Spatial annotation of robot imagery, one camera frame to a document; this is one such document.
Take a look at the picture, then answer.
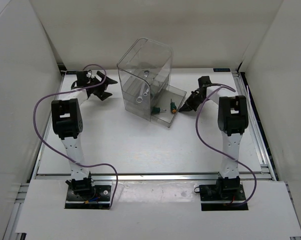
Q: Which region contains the small silver ratchet wrench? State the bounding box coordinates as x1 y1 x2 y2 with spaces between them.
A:
142 70 150 97

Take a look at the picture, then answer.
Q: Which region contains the large silver ratchet wrench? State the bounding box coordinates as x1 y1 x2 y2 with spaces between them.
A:
136 82 146 103

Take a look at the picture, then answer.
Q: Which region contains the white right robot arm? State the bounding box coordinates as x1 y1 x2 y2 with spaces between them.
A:
179 76 249 200

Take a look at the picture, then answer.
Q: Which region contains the green stubby phillips screwdriver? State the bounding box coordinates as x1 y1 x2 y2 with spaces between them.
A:
170 99 177 114

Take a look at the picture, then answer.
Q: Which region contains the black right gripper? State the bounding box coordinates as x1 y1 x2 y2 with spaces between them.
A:
178 91 210 112

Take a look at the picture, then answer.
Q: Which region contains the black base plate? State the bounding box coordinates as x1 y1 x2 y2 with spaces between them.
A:
64 181 116 210
198 183 249 212

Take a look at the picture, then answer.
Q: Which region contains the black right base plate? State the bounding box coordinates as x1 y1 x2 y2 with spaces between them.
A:
198 183 249 212

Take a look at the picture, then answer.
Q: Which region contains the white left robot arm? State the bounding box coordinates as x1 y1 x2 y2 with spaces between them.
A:
51 70 200 204

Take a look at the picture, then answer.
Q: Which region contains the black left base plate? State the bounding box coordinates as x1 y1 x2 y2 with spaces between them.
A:
64 181 116 210

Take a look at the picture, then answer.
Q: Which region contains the aluminium frame rail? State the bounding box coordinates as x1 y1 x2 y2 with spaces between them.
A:
35 172 272 181

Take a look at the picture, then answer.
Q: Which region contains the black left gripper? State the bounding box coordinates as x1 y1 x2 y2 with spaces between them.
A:
88 71 118 101

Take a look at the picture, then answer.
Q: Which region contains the clear plastic drawer organizer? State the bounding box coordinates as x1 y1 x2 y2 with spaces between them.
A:
116 37 187 128

